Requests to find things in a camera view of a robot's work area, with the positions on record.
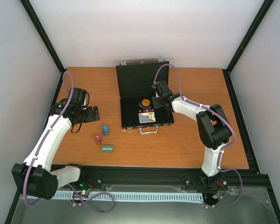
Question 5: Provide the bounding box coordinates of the orange dealer button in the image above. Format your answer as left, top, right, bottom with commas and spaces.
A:
141, 99, 151, 107

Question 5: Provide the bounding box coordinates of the blue playing card deck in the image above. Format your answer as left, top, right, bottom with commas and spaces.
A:
139, 112, 156, 124

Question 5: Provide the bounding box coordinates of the blue poker chip stack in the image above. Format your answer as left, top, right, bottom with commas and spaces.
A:
101, 125, 110, 136

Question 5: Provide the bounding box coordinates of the red poker chip stack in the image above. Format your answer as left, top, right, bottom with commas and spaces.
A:
94, 133, 103, 145

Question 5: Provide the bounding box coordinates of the green poker chip stack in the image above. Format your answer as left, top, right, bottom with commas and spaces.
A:
101, 145, 114, 153

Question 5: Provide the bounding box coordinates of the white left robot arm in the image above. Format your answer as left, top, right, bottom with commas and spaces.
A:
12, 102, 100, 200

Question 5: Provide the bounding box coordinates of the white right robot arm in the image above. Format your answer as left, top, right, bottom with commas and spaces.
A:
152, 94, 234, 189

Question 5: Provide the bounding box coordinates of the black poker set case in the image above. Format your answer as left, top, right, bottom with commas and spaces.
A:
116, 56, 174, 129

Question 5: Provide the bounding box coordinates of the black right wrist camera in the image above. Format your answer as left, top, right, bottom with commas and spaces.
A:
152, 81, 173, 98

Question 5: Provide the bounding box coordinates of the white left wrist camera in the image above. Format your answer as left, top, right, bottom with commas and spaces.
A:
82, 91, 90, 108

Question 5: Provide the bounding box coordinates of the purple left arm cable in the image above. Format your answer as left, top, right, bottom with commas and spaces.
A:
22, 70, 115, 213

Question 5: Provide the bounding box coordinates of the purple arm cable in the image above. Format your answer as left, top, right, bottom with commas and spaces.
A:
22, 70, 115, 213
152, 63, 244, 209

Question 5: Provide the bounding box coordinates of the black aluminium frame rail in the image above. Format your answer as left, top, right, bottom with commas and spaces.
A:
21, 165, 270, 194

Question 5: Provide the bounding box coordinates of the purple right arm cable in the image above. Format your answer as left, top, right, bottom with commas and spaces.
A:
152, 63, 244, 209

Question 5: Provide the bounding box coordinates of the light blue slotted cable duct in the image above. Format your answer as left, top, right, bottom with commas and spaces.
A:
52, 190, 203, 203

